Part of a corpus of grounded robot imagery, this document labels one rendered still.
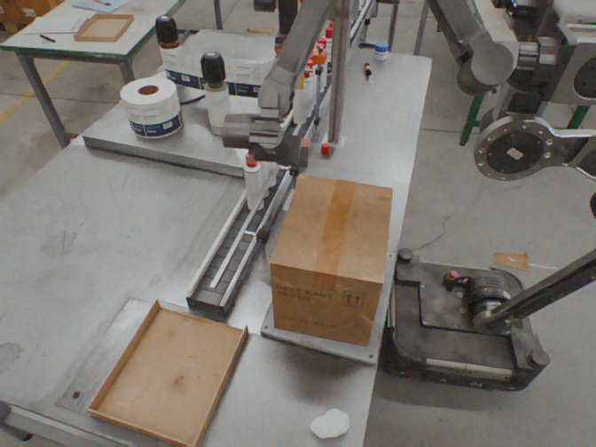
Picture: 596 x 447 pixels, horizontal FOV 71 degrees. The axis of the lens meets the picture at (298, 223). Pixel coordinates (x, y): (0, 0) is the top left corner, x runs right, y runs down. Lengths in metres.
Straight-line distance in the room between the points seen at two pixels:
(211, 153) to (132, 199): 0.32
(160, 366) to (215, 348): 0.14
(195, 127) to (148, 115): 0.19
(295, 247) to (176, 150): 0.84
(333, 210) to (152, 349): 0.57
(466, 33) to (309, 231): 0.50
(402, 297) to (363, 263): 1.07
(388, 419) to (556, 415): 0.70
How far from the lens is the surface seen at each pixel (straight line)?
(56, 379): 1.22
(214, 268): 1.20
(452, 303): 1.98
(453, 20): 0.93
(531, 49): 0.94
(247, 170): 1.24
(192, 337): 1.15
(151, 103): 1.65
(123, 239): 1.43
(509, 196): 3.02
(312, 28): 0.91
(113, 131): 1.82
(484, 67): 0.89
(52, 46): 2.89
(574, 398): 2.28
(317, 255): 0.90
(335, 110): 1.63
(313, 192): 1.04
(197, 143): 1.66
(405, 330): 1.87
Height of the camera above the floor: 1.82
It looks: 46 degrees down
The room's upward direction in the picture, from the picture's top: straight up
